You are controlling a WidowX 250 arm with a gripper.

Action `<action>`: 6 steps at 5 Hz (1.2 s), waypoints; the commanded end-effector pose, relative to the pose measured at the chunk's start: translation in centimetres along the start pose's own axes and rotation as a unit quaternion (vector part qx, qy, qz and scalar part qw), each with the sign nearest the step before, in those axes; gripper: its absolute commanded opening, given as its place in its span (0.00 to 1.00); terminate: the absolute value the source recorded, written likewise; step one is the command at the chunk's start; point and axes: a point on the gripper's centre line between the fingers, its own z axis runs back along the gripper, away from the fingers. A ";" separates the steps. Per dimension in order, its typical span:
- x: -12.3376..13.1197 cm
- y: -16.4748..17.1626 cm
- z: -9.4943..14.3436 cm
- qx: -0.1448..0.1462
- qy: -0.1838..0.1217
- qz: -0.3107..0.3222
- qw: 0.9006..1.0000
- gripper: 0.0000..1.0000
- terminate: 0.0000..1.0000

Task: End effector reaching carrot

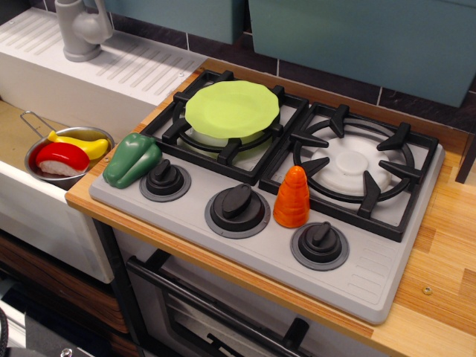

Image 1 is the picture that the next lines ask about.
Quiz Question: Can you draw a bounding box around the black left stove knob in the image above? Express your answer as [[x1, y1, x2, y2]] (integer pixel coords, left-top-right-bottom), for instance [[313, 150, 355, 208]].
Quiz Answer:
[[140, 159, 192, 202]]

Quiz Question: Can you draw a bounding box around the black burner grate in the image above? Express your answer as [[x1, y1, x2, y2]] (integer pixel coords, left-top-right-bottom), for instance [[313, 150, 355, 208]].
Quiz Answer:
[[260, 103, 443, 242], [142, 70, 309, 184]]

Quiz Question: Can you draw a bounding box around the teal left wall bin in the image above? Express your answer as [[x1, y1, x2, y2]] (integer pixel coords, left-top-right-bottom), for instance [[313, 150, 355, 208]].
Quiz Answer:
[[105, 0, 245, 44]]

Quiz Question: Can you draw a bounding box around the light green plastic plate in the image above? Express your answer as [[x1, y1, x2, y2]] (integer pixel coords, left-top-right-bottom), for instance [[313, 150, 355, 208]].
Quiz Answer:
[[184, 80, 280, 139]]

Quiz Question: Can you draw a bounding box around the grey toy faucet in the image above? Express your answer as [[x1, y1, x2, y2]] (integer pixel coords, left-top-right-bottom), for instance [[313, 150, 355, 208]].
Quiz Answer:
[[55, 1, 113, 62]]

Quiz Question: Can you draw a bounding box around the black left burner grate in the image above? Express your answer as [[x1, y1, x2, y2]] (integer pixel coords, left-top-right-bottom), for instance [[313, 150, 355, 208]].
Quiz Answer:
[[142, 70, 309, 184]]

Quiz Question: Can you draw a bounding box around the white toy sink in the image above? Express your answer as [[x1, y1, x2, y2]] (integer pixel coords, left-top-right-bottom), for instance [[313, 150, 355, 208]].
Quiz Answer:
[[1, 8, 205, 283]]

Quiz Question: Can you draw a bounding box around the green toy bell pepper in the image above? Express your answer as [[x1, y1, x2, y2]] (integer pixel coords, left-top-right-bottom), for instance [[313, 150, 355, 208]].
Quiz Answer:
[[103, 133, 162, 189]]

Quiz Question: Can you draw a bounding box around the grey toy stove top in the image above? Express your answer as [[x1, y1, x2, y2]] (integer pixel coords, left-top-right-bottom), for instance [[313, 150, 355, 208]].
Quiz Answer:
[[89, 68, 446, 326]]

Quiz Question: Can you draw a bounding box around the small silver metal pot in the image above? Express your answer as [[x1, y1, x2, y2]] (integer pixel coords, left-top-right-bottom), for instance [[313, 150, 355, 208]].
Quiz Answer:
[[25, 122, 115, 190]]

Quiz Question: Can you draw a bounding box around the orange toy carrot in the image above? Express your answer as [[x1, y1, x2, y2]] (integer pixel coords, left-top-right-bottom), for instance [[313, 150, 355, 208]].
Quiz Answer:
[[273, 166, 310, 228]]

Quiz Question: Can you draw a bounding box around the teal right wall bin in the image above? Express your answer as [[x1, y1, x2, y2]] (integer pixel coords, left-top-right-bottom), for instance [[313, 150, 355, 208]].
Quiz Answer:
[[248, 1, 475, 106]]

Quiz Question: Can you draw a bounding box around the black right stove knob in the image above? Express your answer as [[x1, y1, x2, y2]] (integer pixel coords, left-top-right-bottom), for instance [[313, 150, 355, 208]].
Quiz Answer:
[[290, 222, 350, 271]]

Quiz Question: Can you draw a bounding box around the black stove knob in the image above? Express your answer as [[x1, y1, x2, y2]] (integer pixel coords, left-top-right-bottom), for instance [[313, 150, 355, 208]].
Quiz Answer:
[[205, 184, 271, 239], [140, 159, 192, 202], [290, 222, 350, 271]]

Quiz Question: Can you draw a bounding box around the yellow toy banana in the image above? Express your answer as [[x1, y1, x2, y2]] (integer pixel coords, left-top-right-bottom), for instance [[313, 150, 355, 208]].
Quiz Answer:
[[48, 131, 109, 161]]

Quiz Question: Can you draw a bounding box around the black right burner grate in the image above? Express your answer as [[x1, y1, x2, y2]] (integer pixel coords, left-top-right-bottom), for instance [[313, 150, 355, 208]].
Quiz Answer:
[[260, 103, 443, 242]]

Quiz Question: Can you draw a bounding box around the red white toy sushi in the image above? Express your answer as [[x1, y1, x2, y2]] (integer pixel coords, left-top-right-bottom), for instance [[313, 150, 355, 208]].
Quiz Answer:
[[35, 142, 90, 177]]

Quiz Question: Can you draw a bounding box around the toy oven door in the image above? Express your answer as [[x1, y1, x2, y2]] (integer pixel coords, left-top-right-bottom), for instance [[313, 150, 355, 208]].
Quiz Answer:
[[126, 249, 309, 356]]

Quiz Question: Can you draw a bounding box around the black middle stove knob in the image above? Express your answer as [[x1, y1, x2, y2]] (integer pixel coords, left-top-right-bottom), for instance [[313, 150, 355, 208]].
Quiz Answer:
[[205, 184, 271, 239]]

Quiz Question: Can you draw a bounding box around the teal wall bin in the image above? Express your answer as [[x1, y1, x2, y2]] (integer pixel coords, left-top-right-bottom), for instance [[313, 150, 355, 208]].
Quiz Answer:
[[105, 0, 245, 44], [248, 1, 475, 106]]

